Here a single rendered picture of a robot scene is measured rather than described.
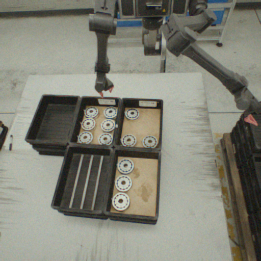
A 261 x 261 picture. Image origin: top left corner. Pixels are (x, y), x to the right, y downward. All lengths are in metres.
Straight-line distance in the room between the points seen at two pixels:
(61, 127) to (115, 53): 1.94
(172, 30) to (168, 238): 1.13
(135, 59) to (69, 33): 1.23
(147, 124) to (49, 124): 0.72
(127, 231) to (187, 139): 0.76
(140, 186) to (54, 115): 0.84
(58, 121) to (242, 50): 2.72
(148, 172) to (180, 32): 0.84
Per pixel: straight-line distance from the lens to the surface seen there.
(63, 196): 1.48
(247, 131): 2.11
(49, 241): 1.60
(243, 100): 1.15
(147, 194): 1.40
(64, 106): 1.80
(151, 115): 1.64
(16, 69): 3.67
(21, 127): 2.01
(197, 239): 1.52
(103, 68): 1.28
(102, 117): 1.66
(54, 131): 1.70
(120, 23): 3.27
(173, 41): 0.99
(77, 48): 3.62
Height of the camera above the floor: 2.18
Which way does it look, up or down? 59 degrees down
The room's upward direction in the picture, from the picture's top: 7 degrees counter-clockwise
